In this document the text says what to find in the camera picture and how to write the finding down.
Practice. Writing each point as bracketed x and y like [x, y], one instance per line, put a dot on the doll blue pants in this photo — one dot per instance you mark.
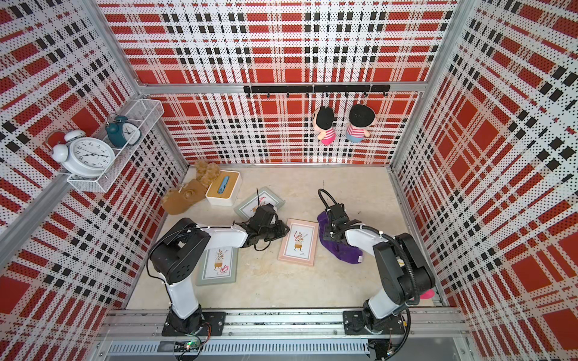
[361, 117]

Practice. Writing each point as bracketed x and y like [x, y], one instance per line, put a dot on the blue object on box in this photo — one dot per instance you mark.
[223, 185]

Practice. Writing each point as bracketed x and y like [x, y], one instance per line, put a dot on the brown plush toy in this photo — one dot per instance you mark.
[178, 200]

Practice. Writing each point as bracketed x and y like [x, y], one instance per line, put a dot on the pink object behind right arm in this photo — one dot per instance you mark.
[429, 294]

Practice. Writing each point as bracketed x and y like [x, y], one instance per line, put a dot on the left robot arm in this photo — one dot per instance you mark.
[175, 256]

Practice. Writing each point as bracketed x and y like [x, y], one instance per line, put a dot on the purple microfiber cloth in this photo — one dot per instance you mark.
[341, 251]

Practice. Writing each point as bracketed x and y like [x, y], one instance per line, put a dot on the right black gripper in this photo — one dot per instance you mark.
[327, 235]

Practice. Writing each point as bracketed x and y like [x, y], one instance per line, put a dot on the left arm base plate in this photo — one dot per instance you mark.
[199, 323]

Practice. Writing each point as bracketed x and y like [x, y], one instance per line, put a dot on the pink picture frame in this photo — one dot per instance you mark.
[299, 245]

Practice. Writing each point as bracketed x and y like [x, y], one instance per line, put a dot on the aluminium front rail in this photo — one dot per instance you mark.
[289, 323]

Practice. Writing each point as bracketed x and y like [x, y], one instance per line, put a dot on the doll pink striped shirt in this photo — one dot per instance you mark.
[323, 122]

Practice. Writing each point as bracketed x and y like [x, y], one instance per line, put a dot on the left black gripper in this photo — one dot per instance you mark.
[281, 225]

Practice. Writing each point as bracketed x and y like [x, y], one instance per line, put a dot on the green circuit board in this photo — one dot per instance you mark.
[187, 346]

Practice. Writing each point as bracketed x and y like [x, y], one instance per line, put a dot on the green frame near arm base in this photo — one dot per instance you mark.
[218, 266]

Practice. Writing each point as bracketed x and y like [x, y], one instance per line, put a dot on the teal alarm clock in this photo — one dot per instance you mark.
[122, 133]

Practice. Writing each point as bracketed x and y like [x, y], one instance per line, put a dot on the white alarm clock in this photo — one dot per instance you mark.
[83, 156]

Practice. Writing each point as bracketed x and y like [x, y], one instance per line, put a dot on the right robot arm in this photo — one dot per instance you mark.
[403, 271]

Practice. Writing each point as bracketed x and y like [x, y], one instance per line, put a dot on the white wire shelf basket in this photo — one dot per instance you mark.
[145, 113]

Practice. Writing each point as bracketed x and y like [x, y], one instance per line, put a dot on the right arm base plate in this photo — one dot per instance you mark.
[362, 322]

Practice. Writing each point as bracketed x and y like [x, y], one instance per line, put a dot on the white box wooden lid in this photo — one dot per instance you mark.
[230, 195]

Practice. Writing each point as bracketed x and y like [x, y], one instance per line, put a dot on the black hook rail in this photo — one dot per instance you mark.
[324, 89]

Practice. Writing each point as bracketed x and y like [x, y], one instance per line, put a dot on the green frame tilted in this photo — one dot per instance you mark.
[263, 196]

